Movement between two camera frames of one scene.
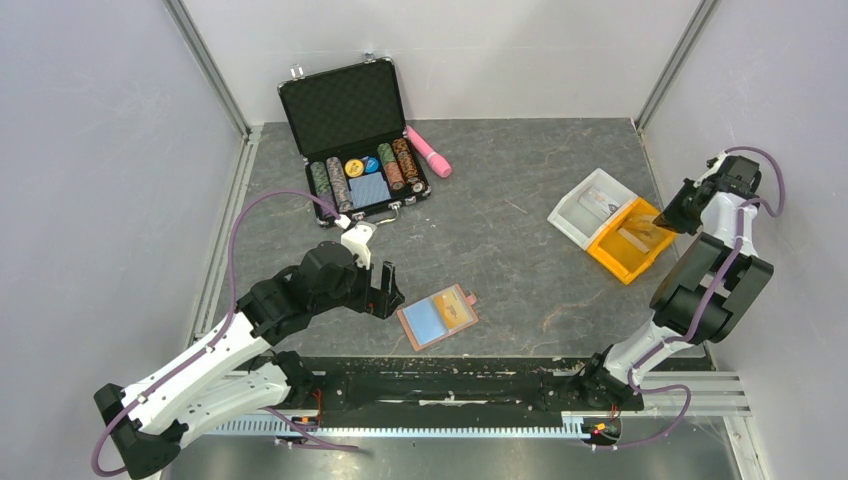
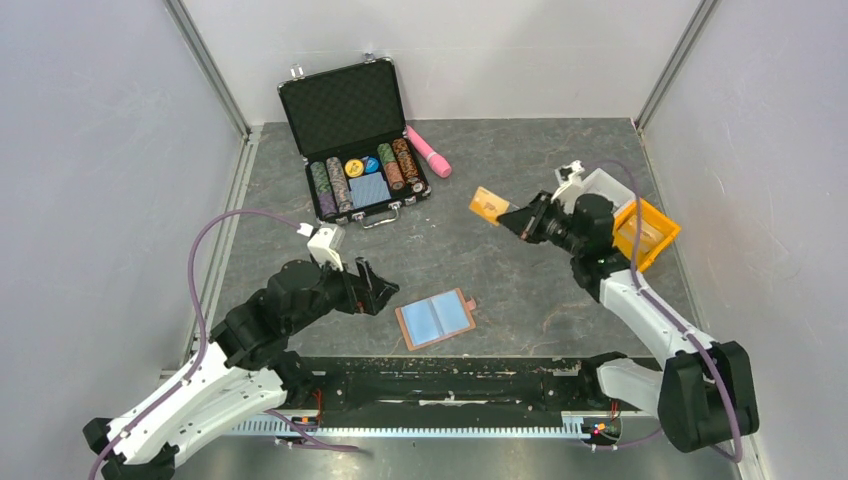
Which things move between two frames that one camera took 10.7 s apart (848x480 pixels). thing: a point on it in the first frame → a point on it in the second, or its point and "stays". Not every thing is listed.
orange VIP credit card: (452, 309) → (488, 205)
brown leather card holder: (437, 316) stays
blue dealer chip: (372, 165) stays
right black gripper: (670, 216) → (526, 221)
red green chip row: (391, 166) stays
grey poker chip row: (342, 193) stays
